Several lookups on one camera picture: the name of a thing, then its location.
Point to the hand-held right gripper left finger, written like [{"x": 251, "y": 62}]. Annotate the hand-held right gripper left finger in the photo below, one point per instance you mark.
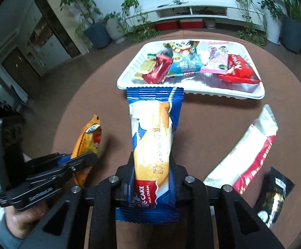
[{"x": 124, "y": 177}]

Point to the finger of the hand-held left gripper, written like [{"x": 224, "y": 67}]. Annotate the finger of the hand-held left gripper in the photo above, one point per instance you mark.
[
  {"x": 49, "y": 159},
  {"x": 72, "y": 164}
]

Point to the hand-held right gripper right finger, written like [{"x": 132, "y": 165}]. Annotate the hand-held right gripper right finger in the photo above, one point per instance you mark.
[{"x": 178, "y": 177}]

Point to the orange snack packet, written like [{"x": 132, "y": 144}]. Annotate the orange snack packet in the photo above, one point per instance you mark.
[{"x": 88, "y": 140}]

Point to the blue cake roll packet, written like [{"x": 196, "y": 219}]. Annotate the blue cake roll packet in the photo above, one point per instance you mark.
[{"x": 150, "y": 134}]

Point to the white plastic tray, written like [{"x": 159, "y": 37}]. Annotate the white plastic tray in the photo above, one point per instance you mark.
[{"x": 210, "y": 84}]

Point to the dark red snack packet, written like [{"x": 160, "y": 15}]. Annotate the dark red snack packet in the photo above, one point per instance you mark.
[{"x": 158, "y": 70}]

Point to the light blue cartoon snack packet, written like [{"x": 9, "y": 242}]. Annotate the light blue cartoon snack packet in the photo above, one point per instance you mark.
[{"x": 186, "y": 64}]

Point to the pink snack packet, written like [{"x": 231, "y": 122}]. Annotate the pink snack packet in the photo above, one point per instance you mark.
[{"x": 215, "y": 59}]

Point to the person's left forearm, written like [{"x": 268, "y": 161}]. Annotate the person's left forearm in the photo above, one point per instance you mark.
[{"x": 9, "y": 236}]

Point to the person's left hand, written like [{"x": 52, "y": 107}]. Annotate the person's left hand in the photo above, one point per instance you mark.
[{"x": 23, "y": 220}]

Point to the white packet with red side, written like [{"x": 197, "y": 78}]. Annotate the white packet with red side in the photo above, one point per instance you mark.
[{"x": 244, "y": 155}]

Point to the black snack packet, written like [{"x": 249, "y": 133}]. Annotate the black snack packet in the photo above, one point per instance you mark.
[{"x": 272, "y": 199}]

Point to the small gold snack packet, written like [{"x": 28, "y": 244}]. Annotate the small gold snack packet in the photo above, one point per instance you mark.
[{"x": 146, "y": 68}]

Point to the bright red snack packet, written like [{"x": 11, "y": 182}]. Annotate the bright red snack packet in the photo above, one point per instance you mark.
[{"x": 238, "y": 70}]

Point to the wooden display cabinet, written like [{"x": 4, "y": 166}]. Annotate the wooden display cabinet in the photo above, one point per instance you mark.
[{"x": 49, "y": 31}]

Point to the tall plant in grey pot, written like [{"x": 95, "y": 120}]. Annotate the tall plant in grey pot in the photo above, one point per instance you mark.
[{"x": 97, "y": 35}]

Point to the plant in white ribbed pot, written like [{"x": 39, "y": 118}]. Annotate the plant in white ribbed pot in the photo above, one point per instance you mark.
[{"x": 115, "y": 29}]

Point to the trailing green vine plant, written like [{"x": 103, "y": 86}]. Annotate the trailing green vine plant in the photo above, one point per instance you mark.
[{"x": 140, "y": 31}]

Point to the red storage box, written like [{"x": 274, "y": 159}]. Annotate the red storage box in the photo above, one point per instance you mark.
[
  {"x": 166, "y": 26},
  {"x": 192, "y": 24}
]

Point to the small white pot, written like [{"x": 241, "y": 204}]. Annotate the small white pot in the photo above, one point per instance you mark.
[{"x": 210, "y": 23}]

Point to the white television cabinet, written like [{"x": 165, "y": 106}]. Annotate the white television cabinet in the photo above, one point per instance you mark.
[{"x": 205, "y": 8}]

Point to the leafy plant in white pot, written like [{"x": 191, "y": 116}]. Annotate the leafy plant in white pot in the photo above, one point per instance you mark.
[{"x": 273, "y": 31}]

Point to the large-leaf plant in dark pot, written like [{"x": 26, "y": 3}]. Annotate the large-leaf plant in dark pot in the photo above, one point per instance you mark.
[{"x": 293, "y": 36}]

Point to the thin-stemmed plant on cabinet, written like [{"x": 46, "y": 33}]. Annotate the thin-stemmed plant on cabinet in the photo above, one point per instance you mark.
[{"x": 246, "y": 0}]

